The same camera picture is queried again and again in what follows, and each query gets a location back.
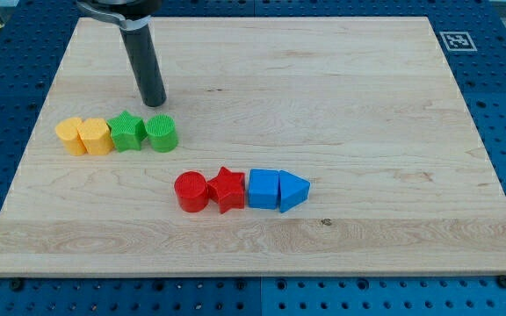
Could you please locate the black cylindrical pointer rod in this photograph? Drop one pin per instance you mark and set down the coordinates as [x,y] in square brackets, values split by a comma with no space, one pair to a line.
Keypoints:
[141,54]

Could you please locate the green star block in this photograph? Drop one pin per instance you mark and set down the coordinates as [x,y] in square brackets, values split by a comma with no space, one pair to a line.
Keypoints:
[127,131]

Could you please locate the red cylinder block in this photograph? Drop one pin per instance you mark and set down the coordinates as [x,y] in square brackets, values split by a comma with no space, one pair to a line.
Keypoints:
[191,191]

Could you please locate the blue triangle block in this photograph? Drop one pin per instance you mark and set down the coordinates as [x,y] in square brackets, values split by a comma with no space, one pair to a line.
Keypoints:
[294,190]

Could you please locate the yellow cylinder block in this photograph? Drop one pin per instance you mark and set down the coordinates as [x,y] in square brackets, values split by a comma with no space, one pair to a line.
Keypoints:
[67,132]

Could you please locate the blue cube block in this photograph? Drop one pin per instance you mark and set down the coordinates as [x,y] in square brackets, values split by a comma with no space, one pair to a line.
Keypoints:
[263,188]

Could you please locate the green cylinder block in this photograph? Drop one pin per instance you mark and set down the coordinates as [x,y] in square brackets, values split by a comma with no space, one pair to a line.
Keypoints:
[162,133]

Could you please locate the light wooden board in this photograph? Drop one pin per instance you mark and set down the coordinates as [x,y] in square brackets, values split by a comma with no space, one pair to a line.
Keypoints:
[366,109]

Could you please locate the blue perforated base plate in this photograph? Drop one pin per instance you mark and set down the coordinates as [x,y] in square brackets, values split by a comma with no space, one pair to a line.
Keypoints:
[33,40]

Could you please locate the grey metal clamp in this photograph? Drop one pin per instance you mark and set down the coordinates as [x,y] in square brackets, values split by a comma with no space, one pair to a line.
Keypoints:
[127,15]

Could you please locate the white fiducial marker tag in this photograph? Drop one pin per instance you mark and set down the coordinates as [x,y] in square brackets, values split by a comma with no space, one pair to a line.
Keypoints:
[456,41]

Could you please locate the red star block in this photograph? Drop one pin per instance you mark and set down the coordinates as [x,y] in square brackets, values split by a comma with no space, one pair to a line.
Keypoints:
[227,190]

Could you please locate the yellow hexagon block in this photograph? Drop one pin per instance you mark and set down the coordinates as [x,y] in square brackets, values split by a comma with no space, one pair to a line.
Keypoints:
[95,134]

